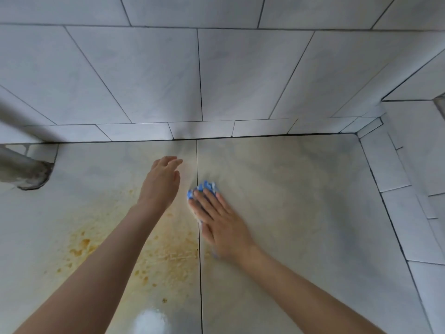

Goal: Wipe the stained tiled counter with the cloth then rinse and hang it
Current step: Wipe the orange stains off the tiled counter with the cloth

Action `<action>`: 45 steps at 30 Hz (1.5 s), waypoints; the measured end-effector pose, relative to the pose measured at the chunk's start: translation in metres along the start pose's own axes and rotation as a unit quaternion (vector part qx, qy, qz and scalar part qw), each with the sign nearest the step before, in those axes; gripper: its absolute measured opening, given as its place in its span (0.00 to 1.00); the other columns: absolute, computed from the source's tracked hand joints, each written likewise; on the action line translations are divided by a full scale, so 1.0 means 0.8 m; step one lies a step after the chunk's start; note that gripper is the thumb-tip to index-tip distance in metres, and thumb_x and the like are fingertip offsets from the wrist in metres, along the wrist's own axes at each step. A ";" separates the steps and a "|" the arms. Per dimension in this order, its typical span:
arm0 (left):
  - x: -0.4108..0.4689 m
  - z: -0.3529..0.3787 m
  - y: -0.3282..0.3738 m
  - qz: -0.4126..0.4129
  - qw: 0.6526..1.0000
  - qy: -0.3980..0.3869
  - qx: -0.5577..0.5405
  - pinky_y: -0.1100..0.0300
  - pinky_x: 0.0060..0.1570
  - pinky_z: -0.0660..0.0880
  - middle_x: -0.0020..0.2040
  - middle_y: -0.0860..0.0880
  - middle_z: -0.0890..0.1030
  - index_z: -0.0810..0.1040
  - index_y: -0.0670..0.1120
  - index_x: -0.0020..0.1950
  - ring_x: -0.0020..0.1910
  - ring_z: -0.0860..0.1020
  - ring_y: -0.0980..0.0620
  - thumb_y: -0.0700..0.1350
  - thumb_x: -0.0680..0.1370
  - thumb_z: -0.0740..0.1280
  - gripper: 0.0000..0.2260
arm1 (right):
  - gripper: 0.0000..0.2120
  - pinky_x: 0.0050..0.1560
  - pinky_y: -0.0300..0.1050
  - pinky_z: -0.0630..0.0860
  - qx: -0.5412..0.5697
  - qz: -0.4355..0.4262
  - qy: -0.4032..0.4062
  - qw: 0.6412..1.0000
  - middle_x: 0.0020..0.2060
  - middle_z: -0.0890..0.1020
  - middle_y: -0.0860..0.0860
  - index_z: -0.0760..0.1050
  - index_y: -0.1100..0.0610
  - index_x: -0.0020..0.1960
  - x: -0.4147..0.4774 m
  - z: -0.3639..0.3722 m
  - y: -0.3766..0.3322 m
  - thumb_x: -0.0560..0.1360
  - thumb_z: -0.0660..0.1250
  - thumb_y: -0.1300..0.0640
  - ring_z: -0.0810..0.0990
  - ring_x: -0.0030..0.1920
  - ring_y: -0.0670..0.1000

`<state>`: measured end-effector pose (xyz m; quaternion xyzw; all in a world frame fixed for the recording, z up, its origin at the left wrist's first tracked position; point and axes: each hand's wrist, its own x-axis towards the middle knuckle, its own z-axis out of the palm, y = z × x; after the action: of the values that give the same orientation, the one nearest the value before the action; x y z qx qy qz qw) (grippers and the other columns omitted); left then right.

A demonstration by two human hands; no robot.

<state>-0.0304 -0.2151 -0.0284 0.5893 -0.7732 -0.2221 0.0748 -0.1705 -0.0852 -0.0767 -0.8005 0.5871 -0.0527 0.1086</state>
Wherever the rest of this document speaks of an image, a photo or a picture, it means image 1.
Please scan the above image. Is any person's left forearm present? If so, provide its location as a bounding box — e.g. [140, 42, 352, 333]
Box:
[13, 204, 165, 334]

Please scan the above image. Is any person's right forearm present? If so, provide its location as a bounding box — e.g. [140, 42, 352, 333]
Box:
[239, 245, 384, 334]

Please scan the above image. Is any rusty grey metal pipe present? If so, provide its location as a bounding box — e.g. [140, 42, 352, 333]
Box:
[0, 143, 55, 191]

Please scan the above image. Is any blue white wavy cloth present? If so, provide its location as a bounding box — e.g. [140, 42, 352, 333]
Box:
[187, 180, 220, 225]

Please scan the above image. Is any person's right hand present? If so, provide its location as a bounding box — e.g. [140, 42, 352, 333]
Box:
[189, 188, 258, 263]

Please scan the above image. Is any person's left hand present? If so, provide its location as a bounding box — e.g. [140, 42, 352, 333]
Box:
[137, 156, 184, 213]

